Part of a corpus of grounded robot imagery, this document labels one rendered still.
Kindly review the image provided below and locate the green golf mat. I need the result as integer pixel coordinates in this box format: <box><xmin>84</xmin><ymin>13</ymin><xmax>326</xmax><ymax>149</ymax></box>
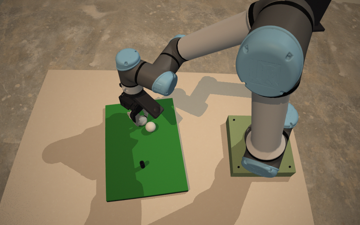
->
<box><xmin>105</xmin><ymin>98</ymin><xmax>188</xmax><ymax>202</ymax></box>

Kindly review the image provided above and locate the cream sphere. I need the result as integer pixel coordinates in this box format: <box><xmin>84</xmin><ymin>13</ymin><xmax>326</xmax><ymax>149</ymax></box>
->
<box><xmin>145</xmin><ymin>122</ymin><xmax>156</xmax><ymax>132</ymax></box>

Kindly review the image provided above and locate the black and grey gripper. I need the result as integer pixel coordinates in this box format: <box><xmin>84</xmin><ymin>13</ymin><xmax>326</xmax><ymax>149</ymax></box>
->
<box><xmin>119</xmin><ymin>89</ymin><xmax>148</xmax><ymax>126</ymax></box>

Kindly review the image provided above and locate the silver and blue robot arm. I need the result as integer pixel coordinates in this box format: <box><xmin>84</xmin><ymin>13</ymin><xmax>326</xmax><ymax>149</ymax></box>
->
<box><xmin>115</xmin><ymin>0</ymin><xmax>314</xmax><ymax>178</ymax></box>

